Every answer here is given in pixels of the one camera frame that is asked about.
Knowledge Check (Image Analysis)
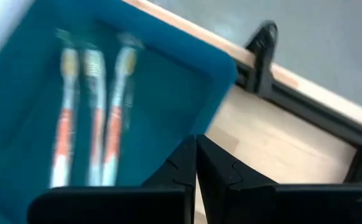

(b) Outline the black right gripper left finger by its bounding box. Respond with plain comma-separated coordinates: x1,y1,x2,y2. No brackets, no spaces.
27,134,198,224

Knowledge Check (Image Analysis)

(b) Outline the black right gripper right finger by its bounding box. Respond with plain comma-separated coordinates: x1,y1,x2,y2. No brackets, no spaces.
196,134,362,224

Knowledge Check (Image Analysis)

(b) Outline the orange toothbrush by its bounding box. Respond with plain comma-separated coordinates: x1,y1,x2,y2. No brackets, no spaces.
50,29,81,189
81,46,108,187
101,33,138,187

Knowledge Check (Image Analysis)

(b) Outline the teal plastic bin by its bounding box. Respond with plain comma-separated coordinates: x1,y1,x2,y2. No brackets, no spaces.
0,0,238,224

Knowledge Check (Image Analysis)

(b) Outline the black frame foot bracket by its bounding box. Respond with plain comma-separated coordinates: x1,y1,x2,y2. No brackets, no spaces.
245,20,279,96

